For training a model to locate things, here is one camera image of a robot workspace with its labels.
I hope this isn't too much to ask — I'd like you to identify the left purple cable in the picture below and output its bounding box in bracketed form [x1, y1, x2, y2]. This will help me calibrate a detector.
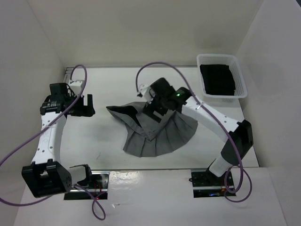
[0, 65, 106, 220]

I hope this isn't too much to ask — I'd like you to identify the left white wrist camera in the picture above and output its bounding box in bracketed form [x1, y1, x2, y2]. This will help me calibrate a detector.
[68, 80, 84, 97]

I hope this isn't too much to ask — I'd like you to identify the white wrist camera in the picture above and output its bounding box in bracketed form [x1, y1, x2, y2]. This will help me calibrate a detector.
[137, 84, 153, 101]
[68, 80, 84, 97]

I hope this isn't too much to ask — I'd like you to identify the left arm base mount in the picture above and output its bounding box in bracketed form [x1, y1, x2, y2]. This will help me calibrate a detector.
[63, 170, 110, 201]

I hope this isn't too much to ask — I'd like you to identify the grey pleated skirt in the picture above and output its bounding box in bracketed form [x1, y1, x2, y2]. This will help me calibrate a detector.
[106, 102, 198, 157]

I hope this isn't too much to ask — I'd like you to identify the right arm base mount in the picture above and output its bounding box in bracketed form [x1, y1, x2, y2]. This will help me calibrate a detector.
[189, 169, 227, 198]

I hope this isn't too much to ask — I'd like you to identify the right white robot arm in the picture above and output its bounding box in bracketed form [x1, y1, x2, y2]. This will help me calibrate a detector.
[138, 78, 253, 185]

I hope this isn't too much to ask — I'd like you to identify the black folded skirt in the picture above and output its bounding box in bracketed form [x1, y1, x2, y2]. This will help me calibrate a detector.
[200, 64, 236, 96]

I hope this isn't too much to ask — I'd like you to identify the white plastic basket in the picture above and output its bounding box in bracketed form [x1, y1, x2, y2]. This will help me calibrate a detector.
[197, 54, 247, 102]

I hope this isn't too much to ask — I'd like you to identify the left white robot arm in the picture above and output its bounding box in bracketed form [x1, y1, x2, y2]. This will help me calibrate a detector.
[21, 80, 95, 198]

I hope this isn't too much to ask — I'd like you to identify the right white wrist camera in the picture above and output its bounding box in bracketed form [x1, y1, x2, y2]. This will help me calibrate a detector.
[137, 84, 153, 101]

